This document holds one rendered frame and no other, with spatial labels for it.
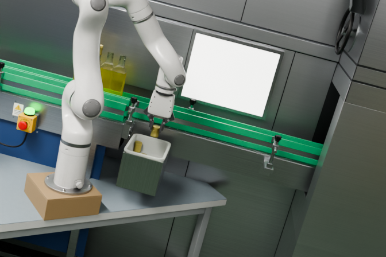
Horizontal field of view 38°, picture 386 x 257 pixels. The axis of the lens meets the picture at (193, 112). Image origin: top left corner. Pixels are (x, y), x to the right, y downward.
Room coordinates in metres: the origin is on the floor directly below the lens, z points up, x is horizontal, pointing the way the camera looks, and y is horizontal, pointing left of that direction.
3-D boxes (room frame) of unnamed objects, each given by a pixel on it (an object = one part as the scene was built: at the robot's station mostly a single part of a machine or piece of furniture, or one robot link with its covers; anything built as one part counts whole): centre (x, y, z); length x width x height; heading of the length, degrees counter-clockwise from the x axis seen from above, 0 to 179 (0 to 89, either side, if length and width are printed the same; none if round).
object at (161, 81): (2.20, 0.13, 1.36); 0.09 x 0.08 x 0.13; 28
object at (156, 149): (2.20, 0.15, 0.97); 0.22 x 0.17 x 0.09; 178
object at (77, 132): (2.05, 0.44, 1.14); 0.19 x 0.12 x 0.24; 31
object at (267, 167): (2.28, -0.38, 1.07); 0.17 x 0.05 x 0.23; 178
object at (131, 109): (2.30, 0.26, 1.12); 0.17 x 0.03 x 0.12; 178
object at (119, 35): (2.56, 0.11, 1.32); 0.90 x 0.03 x 0.34; 88
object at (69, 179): (2.02, 0.42, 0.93); 0.19 x 0.19 x 0.18
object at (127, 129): (2.32, 0.26, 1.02); 0.09 x 0.04 x 0.07; 178
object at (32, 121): (2.25, 0.69, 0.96); 0.07 x 0.07 x 0.07; 88
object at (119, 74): (2.43, 0.37, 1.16); 0.06 x 0.06 x 0.21; 88
